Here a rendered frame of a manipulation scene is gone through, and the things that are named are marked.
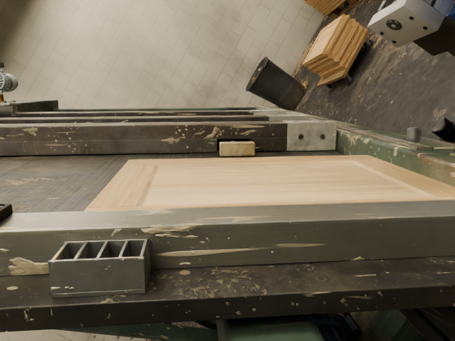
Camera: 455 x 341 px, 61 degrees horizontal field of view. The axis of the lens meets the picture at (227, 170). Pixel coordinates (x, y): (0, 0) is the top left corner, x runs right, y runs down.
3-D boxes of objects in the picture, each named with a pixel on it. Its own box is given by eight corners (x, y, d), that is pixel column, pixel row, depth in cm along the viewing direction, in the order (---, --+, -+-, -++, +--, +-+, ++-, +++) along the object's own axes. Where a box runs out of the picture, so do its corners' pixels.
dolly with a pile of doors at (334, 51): (380, 35, 361) (345, 11, 353) (353, 84, 359) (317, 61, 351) (348, 51, 421) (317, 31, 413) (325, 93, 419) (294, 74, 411)
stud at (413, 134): (422, 143, 74) (424, 128, 73) (409, 143, 74) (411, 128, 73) (415, 141, 76) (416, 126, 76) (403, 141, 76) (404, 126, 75)
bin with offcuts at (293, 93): (313, 78, 492) (270, 51, 480) (294, 114, 490) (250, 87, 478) (298, 85, 542) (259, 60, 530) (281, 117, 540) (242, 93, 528)
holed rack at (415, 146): (432, 150, 66) (433, 147, 66) (416, 150, 65) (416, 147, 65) (261, 107, 226) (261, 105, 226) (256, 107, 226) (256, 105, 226)
